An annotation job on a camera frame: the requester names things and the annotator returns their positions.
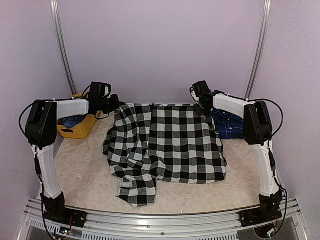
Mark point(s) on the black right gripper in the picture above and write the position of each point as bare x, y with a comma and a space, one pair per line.
204, 112

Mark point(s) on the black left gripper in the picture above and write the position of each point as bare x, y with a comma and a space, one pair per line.
116, 104

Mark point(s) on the blue plaid shirt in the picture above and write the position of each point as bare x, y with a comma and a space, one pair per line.
227, 125

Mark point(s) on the yellow plastic basket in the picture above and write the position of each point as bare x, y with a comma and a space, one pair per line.
81, 130

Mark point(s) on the black white checked shirt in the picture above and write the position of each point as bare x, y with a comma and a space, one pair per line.
154, 142

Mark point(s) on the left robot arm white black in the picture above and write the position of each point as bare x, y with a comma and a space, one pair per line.
41, 132

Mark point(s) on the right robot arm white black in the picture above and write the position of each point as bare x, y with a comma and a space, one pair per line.
258, 133

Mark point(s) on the blue gingham crumpled shirt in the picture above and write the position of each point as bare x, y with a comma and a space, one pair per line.
72, 121

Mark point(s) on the right aluminium frame post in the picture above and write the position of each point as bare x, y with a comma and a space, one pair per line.
259, 48

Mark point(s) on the aluminium frame post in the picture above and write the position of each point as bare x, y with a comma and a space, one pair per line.
54, 5
259, 48

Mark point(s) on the left aluminium frame post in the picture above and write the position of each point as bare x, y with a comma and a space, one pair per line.
54, 5

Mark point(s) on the aluminium front rail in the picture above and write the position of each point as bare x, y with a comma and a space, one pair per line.
104, 225

